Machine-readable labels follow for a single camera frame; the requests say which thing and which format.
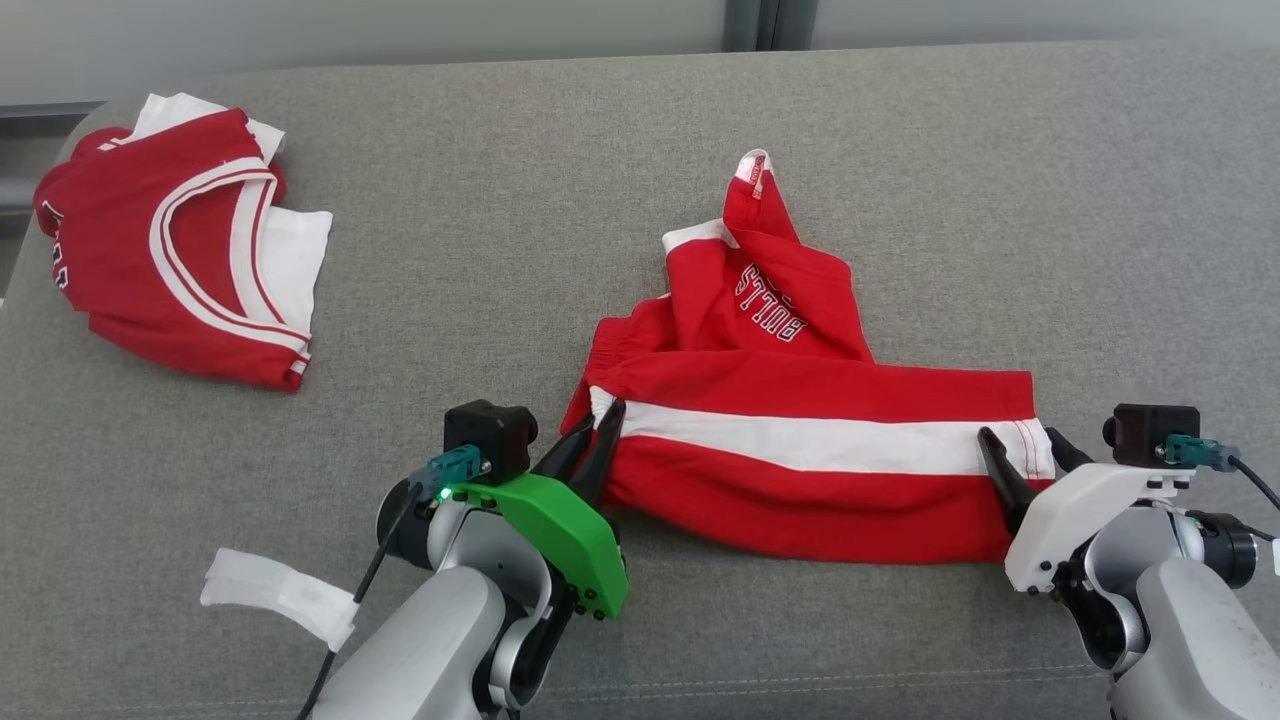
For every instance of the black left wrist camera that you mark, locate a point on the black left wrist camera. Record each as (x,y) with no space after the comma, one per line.
(490,430)

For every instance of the grey floor tube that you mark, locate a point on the grey floor tube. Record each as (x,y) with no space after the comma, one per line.
(18,195)

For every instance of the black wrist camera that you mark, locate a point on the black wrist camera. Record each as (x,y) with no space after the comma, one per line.
(1150,432)
(490,430)

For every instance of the dark grey partition rail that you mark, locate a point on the dark grey partition rail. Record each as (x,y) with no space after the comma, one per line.
(50,110)

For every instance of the red shorts white stripe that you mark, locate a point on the red shorts white stripe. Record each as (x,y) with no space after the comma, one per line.
(800,400)

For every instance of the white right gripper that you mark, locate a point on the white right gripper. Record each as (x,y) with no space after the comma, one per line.
(1070,510)

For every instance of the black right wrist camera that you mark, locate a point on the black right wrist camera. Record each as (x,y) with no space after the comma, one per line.
(1150,432)

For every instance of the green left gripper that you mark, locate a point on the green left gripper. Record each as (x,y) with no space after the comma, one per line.
(570,540)

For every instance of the white tape label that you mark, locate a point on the white tape label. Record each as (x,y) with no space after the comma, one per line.
(280,595)

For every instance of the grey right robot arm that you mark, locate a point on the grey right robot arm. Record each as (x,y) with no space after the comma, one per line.
(1190,620)

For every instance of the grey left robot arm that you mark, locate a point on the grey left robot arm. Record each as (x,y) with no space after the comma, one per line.
(430,640)

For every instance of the red jersey white trim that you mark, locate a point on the red jersey white trim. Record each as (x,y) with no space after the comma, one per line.
(130,250)

